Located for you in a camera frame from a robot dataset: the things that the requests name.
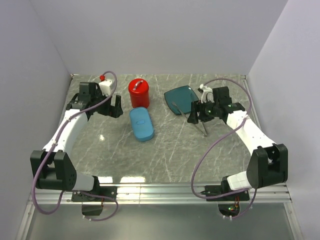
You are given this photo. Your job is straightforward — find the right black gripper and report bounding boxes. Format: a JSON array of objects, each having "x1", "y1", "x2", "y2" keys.
[{"x1": 187, "y1": 98, "x2": 220, "y2": 124}]

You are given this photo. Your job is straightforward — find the blue lunch box lid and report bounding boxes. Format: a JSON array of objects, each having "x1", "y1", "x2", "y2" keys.
[{"x1": 129, "y1": 107, "x2": 155, "y2": 142}]

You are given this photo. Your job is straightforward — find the blue lunch box base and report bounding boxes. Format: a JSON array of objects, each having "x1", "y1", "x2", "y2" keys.
[{"x1": 132, "y1": 118, "x2": 154, "y2": 142}]

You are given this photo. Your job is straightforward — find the metal food tongs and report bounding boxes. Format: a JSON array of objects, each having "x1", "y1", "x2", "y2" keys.
[{"x1": 171, "y1": 101, "x2": 208, "y2": 137}]

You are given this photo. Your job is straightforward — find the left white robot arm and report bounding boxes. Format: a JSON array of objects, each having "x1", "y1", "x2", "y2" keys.
[{"x1": 30, "y1": 80, "x2": 123, "y2": 201}]

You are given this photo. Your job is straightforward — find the red round cup lid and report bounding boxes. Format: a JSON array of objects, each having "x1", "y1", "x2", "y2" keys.
[{"x1": 128, "y1": 78, "x2": 149, "y2": 96}]

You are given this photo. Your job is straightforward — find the red ribbed cup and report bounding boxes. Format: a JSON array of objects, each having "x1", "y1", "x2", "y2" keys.
[{"x1": 129, "y1": 88, "x2": 150, "y2": 109}]

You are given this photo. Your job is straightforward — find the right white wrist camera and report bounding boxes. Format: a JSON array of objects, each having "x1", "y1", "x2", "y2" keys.
[{"x1": 198, "y1": 84, "x2": 214, "y2": 103}]

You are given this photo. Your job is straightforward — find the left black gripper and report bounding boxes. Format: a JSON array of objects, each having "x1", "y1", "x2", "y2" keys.
[{"x1": 91, "y1": 89, "x2": 123, "y2": 118}]

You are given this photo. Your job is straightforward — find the dark teal square plate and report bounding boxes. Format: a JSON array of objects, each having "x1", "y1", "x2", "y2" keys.
[{"x1": 164, "y1": 85, "x2": 199, "y2": 116}]

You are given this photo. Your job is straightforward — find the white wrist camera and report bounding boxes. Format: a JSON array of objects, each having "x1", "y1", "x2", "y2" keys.
[
  {"x1": 98, "y1": 75, "x2": 115, "y2": 96},
  {"x1": 198, "y1": 84, "x2": 214, "y2": 103}
]

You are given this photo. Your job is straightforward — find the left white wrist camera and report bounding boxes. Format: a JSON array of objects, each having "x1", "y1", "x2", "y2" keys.
[{"x1": 98, "y1": 75, "x2": 115, "y2": 96}]

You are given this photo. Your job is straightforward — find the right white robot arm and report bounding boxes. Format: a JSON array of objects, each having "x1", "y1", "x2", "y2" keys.
[{"x1": 187, "y1": 84, "x2": 289, "y2": 200}]

